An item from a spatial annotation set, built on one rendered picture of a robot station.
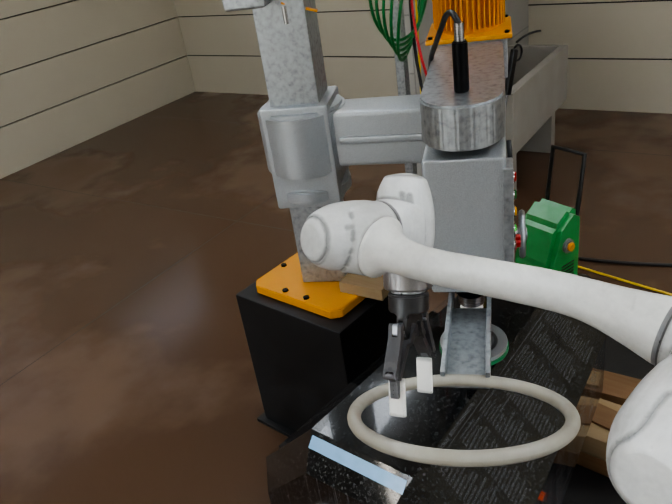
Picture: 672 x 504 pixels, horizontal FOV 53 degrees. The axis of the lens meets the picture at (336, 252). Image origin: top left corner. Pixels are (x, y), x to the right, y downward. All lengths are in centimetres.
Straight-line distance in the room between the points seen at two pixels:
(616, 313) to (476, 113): 85
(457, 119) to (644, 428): 109
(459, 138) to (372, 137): 83
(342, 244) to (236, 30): 796
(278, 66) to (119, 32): 643
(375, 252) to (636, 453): 47
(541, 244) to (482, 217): 192
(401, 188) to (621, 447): 58
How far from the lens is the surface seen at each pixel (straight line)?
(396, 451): 133
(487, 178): 182
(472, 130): 175
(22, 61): 811
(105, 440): 366
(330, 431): 203
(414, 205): 117
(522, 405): 223
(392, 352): 119
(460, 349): 186
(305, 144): 253
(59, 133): 835
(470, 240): 190
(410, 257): 101
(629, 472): 82
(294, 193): 265
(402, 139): 251
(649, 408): 82
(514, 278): 102
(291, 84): 255
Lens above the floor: 226
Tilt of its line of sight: 29 degrees down
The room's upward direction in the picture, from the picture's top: 9 degrees counter-clockwise
